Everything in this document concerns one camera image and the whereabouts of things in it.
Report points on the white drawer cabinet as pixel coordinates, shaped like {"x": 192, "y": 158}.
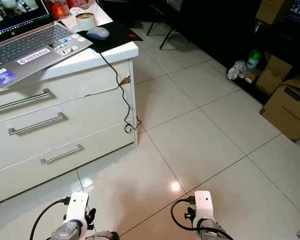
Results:
{"x": 95, "y": 110}

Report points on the large printed cardboard box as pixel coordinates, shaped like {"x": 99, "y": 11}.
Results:
{"x": 287, "y": 110}

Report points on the crumpled white cloth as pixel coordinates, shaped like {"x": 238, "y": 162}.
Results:
{"x": 236, "y": 70}

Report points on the small open cardboard box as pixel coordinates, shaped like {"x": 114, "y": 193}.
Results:
{"x": 272, "y": 77}

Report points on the silver laptop with stickers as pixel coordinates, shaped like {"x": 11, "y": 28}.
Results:
{"x": 35, "y": 50}

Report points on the black chair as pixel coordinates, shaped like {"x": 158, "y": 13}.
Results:
{"x": 167, "y": 34}

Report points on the grey computer mouse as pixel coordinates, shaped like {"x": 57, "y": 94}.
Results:
{"x": 98, "y": 33}

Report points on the black mouse pad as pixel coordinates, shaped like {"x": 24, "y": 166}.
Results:
{"x": 122, "y": 35}

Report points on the black shelf unit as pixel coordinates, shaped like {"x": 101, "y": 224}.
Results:
{"x": 220, "y": 27}

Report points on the white cup gold rim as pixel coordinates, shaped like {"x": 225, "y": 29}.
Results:
{"x": 85, "y": 23}

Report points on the red jar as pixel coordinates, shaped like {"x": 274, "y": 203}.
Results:
{"x": 60, "y": 9}

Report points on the red and white packet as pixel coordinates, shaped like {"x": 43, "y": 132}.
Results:
{"x": 80, "y": 4}

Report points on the plain brown cardboard box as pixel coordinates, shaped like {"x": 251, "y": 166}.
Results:
{"x": 275, "y": 10}

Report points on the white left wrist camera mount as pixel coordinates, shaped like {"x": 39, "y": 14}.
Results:
{"x": 77, "y": 205}

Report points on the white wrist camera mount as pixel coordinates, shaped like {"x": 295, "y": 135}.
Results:
{"x": 203, "y": 202}
{"x": 77, "y": 205}

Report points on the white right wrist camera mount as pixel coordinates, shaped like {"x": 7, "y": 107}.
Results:
{"x": 203, "y": 202}

